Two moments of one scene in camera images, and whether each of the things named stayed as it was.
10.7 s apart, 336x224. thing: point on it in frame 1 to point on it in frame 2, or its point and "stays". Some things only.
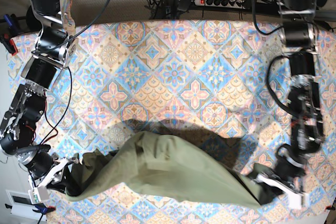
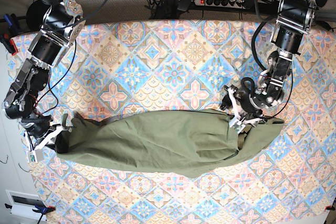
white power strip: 217,2 stays
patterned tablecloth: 202,82 stays
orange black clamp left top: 9,27 stays
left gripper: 41,167 to 41,132
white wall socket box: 21,205 stays
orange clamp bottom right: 329,207 stays
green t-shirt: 164,163 to 192,142
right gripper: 286,178 to 248,108
